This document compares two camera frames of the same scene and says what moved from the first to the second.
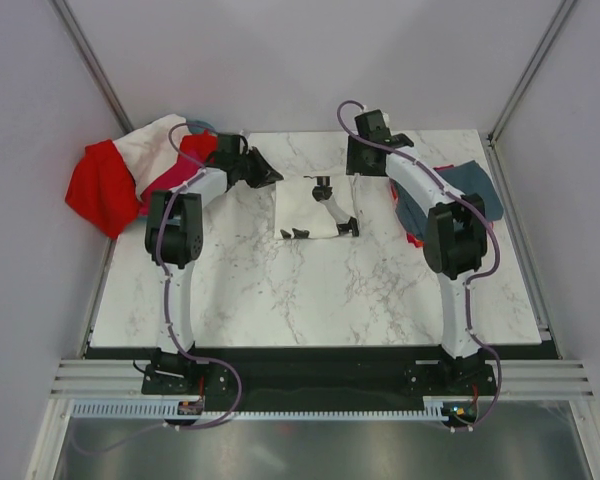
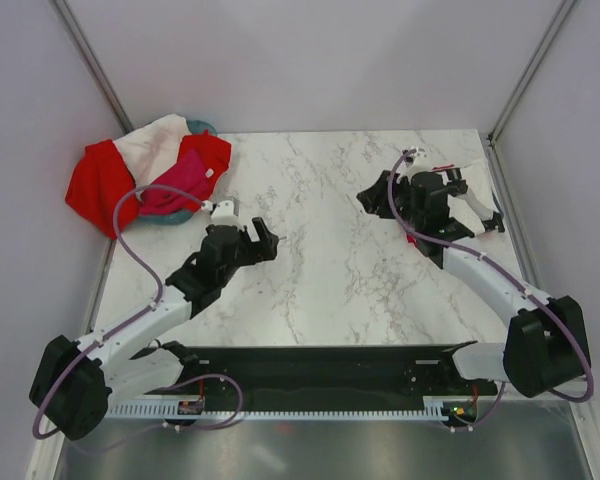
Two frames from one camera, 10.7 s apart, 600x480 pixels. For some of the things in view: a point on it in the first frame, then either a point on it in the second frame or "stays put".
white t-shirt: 295,206 to 477,178
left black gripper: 266,175 to 265,250
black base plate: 224,374 stays put
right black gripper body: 356,161 to 412,215
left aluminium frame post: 92,62 stays put
